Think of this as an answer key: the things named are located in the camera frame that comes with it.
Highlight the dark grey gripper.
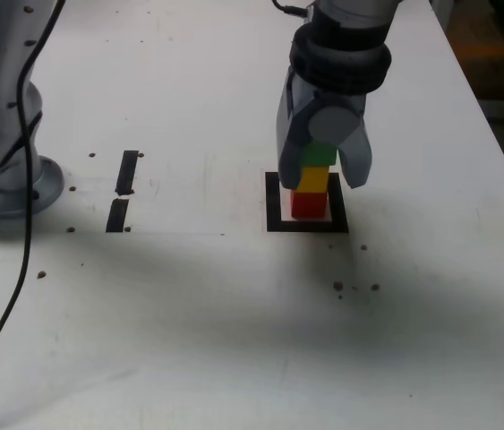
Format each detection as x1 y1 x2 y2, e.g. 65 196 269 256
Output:
275 65 374 191

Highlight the green cube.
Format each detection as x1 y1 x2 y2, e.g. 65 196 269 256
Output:
303 142 340 168

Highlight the yellow cube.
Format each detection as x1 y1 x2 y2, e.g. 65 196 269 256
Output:
298 164 329 194

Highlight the red cube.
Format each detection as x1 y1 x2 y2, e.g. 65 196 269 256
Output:
290 190 328 220

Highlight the black tape square outline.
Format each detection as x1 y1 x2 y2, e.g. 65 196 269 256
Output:
264 171 350 234

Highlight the black tape strip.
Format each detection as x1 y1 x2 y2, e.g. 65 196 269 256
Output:
105 150 140 234

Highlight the brown wooden furniture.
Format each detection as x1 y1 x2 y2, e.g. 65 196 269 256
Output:
450 0 504 102

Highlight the black cable with plug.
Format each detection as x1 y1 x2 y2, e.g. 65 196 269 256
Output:
271 0 313 20

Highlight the long black cable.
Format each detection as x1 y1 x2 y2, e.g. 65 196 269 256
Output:
0 0 67 393

